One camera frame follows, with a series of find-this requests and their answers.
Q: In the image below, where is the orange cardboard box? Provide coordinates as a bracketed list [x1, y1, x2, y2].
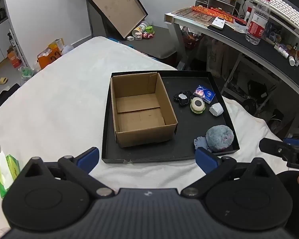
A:
[7, 47, 22, 68]

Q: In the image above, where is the blue tissue packet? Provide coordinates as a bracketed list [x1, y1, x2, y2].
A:
[193, 85, 216, 104]

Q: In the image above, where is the beige paper bag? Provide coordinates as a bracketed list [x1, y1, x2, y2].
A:
[206, 40, 240, 77]

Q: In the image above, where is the white keyboard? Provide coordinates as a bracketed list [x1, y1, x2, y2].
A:
[252, 0, 299, 34]

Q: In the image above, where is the cream round plush toy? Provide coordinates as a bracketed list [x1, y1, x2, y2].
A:
[190, 97, 206, 115]

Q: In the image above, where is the red paper banner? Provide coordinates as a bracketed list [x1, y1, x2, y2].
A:
[191, 5, 233, 22]

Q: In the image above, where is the green plastic bag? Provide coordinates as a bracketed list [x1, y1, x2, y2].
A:
[19, 66, 35, 85]

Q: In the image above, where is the red label water bottle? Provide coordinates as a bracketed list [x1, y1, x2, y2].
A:
[245, 0, 271, 46]

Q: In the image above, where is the red plastic basket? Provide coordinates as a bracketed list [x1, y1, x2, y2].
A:
[182, 26, 205, 50]

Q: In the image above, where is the black shallow tray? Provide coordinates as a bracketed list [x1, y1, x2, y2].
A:
[101, 71, 240, 165]

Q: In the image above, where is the green tissue pack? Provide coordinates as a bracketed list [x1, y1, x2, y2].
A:
[0, 152, 21, 200]

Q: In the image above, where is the white power bank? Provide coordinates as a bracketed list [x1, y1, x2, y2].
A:
[211, 17, 227, 30]

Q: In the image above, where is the orange plastic bag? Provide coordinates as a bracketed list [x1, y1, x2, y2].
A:
[37, 38, 65, 69]

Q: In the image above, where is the grey curved desk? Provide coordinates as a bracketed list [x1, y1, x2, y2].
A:
[164, 5, 299, 105]

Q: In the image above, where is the black floor fan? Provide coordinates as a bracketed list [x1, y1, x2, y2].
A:
[242, 98, 258, 116]

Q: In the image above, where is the dark cloth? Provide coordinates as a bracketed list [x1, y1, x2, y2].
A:
[0, 83, 21, 112]

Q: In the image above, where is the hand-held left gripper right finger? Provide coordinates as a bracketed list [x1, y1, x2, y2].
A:
[181, 147, 279, 198]

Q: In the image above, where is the white soft block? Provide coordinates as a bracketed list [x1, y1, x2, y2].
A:
[209, 103, 224, 116]

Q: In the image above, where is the blue grey fluffy plush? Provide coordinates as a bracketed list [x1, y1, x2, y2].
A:
[194, 125, 235, 153]

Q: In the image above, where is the black white plush toy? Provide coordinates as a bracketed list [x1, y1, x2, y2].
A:
[174, 91, 193, 107]

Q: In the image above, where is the black box lid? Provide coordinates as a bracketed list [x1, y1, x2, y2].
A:
[82, 0, 149, 40]

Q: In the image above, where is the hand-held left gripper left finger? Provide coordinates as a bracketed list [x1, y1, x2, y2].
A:
[22, 147, 115, 199]

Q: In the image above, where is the brown cardboard box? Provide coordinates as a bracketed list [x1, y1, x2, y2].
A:
[110, 72, 178, 148]

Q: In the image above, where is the white jar yellow lid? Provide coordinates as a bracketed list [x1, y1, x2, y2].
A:
[132, 22, 150, 36]

